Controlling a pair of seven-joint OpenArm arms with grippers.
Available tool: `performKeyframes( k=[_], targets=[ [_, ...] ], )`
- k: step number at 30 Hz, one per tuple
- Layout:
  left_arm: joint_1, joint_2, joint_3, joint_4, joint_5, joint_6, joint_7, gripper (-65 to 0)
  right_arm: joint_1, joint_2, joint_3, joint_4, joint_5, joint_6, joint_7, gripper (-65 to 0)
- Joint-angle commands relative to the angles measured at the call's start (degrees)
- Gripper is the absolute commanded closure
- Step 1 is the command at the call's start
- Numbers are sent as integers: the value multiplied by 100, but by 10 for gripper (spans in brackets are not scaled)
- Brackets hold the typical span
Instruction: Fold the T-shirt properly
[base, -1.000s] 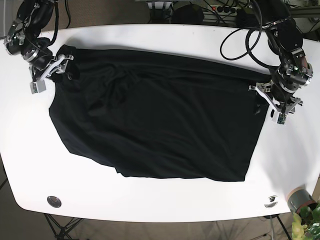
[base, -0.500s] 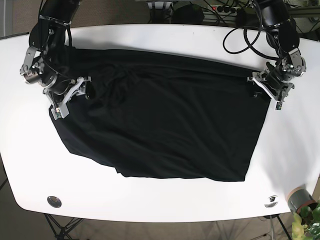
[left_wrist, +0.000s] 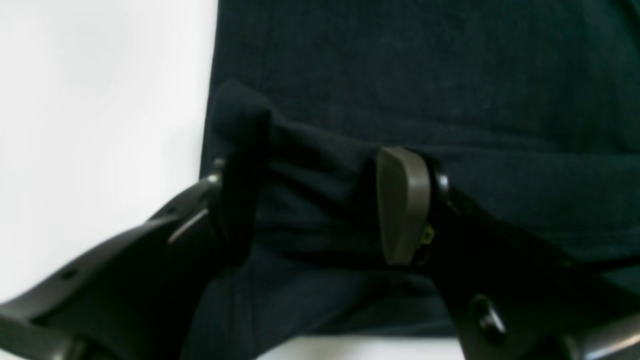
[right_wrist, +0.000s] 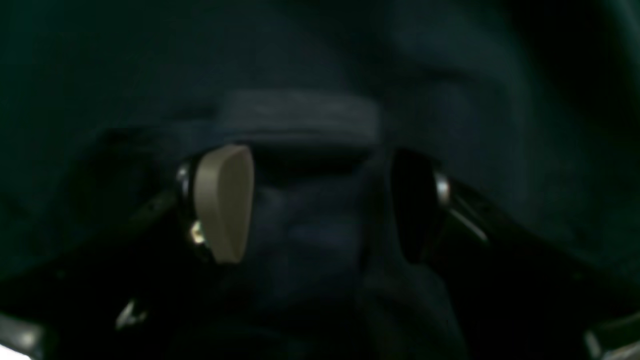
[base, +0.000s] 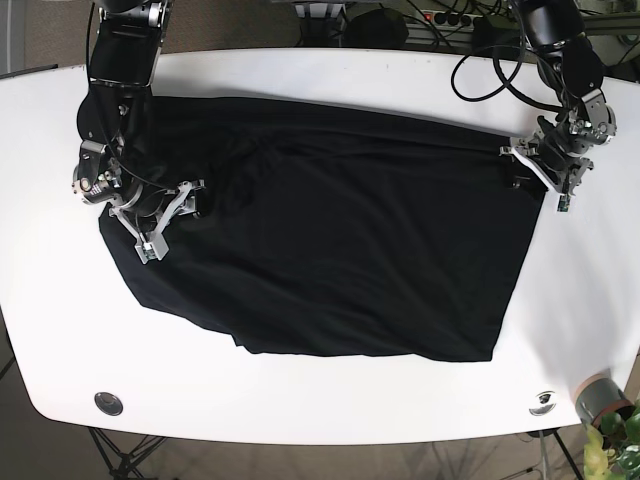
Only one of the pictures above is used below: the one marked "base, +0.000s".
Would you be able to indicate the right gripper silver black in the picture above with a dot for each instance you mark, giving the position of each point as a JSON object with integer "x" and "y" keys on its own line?
{"x": 146, "y": 217}

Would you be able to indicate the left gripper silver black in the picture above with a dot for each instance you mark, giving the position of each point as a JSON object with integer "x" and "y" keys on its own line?
{"x": 560, "y": 171}

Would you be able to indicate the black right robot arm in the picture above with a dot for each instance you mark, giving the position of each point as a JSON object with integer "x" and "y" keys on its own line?
{"x": 117, "y": 163}

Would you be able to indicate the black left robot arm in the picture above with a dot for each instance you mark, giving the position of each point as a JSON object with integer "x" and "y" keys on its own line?
{"x": 554, "y": 31}

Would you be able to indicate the left silver table grommet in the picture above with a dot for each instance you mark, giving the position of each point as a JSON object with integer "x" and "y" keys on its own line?
{"x": 108, "y": 403}

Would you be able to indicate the silver table grommet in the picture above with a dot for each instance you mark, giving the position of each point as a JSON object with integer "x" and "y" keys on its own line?
{"x": 108, "y": 403}
{"x": 543, "y": 403}

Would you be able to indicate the right silver table grommet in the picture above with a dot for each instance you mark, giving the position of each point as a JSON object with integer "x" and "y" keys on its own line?
{"x": 543, "y": 403}

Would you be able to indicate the grey plant pot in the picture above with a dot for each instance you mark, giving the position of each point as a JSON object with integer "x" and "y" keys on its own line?
{"x": 597, "y": 396}

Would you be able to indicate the black folding table legs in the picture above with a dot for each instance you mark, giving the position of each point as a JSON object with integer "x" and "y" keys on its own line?
{"x": 123, "y": 465}

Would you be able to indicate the green potted plant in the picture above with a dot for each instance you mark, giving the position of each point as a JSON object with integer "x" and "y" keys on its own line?
{"x": 612, "y": 448}

